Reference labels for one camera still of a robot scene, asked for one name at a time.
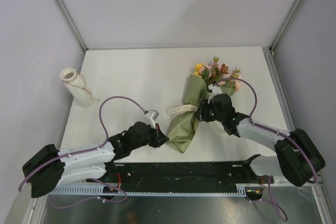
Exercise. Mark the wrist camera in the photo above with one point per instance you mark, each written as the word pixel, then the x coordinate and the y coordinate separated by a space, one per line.
pixel 213 90
pixel 150 116

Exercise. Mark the white ribbed ceramic vase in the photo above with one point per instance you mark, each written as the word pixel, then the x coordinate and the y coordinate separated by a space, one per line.
pixel 77 86

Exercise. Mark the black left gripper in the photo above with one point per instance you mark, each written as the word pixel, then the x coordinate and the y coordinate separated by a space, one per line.
pixel 159 138

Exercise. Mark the right aluminium table rail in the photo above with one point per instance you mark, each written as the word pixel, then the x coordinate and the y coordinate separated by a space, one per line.
pixel 279 87

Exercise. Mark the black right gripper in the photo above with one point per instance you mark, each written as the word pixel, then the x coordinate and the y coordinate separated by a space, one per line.
pixel 202 112

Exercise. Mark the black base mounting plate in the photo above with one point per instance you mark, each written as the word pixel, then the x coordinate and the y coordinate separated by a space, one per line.
pixel 182 175

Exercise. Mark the left aluminium frame post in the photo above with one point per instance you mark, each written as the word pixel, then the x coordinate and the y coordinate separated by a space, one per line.
pixel 71 24

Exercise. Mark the grey slotted cable duct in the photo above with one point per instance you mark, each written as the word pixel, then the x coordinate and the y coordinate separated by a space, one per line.
pixel 94 189

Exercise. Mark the cream printed ribbon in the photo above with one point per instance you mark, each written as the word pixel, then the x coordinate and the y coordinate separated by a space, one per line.
pixel 181 109

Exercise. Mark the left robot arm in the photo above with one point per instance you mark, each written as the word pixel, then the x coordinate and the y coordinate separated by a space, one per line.
pixel 50 167

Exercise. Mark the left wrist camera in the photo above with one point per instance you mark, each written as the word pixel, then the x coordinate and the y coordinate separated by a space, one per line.
pixel 150 116

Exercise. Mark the aluminium frame post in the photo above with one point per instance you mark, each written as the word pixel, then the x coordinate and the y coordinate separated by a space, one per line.
pixel 71 24
pixel 292 12

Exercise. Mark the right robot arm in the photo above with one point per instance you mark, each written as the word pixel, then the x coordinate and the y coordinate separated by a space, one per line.
pixel 297 156

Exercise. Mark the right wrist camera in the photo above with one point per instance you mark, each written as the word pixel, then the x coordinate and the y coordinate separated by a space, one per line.
pixel 213 90

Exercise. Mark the right aluminium frame post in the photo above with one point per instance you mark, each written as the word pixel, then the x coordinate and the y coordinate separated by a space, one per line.
pixel 292 12

